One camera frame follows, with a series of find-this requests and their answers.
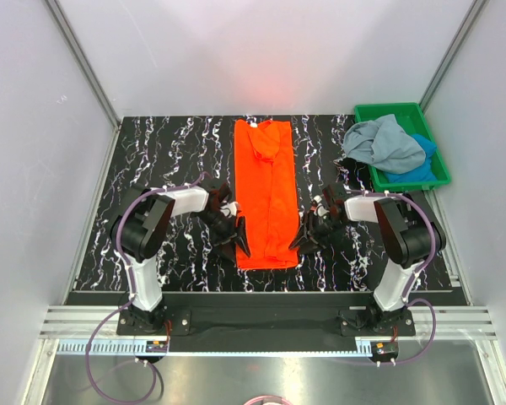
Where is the blue t shirt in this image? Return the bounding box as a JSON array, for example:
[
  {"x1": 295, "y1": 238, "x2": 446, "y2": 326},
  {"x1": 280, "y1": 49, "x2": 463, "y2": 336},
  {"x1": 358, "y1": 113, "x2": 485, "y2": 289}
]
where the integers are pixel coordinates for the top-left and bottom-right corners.
[{"x1": 385, "y1": 133, "x2": 437, "y2": 183}]

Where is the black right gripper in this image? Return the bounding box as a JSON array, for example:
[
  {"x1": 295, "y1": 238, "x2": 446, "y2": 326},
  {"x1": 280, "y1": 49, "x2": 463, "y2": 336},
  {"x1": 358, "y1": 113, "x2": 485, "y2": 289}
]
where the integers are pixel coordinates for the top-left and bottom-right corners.
[{"x1": 288, "y1": 211, "x2": 349, "y2": 257}]

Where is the right connector box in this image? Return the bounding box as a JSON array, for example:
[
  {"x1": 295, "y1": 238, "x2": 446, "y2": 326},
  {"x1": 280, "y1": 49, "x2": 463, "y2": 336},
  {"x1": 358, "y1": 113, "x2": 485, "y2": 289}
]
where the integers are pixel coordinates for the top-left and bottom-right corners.
[{"x1": 372, "y1": 341, "x2": 399, "y2": 361}]

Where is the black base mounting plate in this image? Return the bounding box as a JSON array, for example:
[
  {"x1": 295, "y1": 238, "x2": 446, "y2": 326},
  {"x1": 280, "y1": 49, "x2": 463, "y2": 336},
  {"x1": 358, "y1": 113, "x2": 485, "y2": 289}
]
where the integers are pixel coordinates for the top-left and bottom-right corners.
[{"x1": 117, "y1": 292, "x2": 416, "y2": 338}]

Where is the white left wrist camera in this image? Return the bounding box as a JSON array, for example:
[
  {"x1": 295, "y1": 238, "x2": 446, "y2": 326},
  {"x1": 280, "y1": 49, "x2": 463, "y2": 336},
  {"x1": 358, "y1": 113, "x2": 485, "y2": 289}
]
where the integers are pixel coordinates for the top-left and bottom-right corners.
[{"x1": 220, "y1": 202, "x2": 240, "y2": 217}]

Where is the orange t shirt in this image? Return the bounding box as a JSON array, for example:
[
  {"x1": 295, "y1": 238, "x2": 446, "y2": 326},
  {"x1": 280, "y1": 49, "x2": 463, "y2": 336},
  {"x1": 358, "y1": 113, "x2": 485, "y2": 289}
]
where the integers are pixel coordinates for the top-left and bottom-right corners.
[{"x1": 234, "y1": 120, "x2": 299, "y2": 270}]

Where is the connector box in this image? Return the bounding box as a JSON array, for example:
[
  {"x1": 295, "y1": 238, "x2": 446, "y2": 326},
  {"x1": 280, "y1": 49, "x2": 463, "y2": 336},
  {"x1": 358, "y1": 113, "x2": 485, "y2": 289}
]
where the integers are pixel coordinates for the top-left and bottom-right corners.
[
  {"x1": 146, "y1": 337, "x2": 170, "y2": 353},
  {"x1": 372, "y1": 341, "x2": 399, "y2": 361}
]

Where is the green plastic bin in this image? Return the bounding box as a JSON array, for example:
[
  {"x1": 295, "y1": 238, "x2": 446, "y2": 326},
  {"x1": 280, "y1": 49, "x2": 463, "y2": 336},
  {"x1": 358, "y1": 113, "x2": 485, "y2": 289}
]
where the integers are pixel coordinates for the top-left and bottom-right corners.
[{"x1": 354, "y1": 102, "x2": 451, "y2": 192}]

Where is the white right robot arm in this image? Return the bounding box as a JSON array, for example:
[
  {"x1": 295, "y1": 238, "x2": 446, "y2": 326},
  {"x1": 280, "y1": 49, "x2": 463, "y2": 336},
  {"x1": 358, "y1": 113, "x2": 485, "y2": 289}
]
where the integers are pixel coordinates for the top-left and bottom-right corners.
[{"x1": 289, "y1": 183, "x2": 446, "y2": 335}]

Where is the pink cable loop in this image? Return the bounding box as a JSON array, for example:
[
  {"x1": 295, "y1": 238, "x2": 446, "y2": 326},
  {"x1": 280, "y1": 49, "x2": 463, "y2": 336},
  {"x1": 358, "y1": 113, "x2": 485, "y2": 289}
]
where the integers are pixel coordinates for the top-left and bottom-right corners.
[{"x1": 243, "y1": 394, "x2": 288, "y2": 405}]

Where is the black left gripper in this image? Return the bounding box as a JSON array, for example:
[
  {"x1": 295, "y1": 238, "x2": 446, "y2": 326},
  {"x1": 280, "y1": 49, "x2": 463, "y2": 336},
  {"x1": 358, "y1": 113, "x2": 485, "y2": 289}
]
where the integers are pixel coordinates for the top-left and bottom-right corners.
[{"x1": 196, "y1": 209, "x2": 250, "y2": 263}]

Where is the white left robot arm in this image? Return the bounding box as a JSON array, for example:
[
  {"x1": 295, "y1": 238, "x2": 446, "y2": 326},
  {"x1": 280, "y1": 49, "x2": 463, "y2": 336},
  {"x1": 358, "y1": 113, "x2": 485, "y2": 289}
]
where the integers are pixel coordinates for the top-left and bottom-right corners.
[{"x1": 108, "y1": 172, "x2": 251, "y2": 334}]

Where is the aluminium frame rail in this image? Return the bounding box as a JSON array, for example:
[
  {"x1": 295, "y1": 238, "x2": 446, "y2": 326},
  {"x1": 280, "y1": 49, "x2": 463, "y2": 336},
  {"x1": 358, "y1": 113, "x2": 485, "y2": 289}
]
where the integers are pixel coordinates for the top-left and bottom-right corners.
[{"x1": 39, "y1": 305, "x2": 497, "y2": 358}]

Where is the left aluminium corner post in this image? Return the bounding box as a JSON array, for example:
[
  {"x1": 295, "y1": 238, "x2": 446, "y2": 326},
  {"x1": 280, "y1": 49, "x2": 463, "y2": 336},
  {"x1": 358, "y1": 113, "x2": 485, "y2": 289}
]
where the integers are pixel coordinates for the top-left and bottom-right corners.
[{"x1": 42, "y1": 0, "x2": 121, "y2": 130}]

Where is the aluminium corner post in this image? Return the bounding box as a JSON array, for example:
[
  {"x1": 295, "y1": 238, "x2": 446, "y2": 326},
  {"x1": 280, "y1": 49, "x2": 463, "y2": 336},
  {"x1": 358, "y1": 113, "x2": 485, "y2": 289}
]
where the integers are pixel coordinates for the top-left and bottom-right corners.
[
  {"x1": 42, "y1": 0, "x2": 121, "y2": 130},
  {"x1": 419, "y1": 0, "x2": 489, "y2": 113}
]

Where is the right aluminium corner post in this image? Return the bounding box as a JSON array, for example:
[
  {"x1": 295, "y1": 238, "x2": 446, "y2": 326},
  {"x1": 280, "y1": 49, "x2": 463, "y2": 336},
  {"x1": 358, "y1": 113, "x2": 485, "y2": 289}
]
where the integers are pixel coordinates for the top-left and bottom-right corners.
[{"x1": 419, "y1": 0, "x2": 489, "y2": 113}]

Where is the left connector box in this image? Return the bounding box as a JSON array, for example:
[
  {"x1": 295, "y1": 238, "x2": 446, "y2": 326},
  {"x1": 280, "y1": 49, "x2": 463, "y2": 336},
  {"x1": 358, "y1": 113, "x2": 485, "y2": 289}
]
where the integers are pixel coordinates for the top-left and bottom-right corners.
[{"x1": 146, "y1": 337, "x2": 170, "y2": 353}]

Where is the grey-blue t shirt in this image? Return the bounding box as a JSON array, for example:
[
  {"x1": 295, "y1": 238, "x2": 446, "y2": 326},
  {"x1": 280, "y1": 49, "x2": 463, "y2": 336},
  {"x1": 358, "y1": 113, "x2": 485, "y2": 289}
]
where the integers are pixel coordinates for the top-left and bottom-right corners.
[{"x1": 342, "y1": 114, "x2": 427, "y2": 175}]

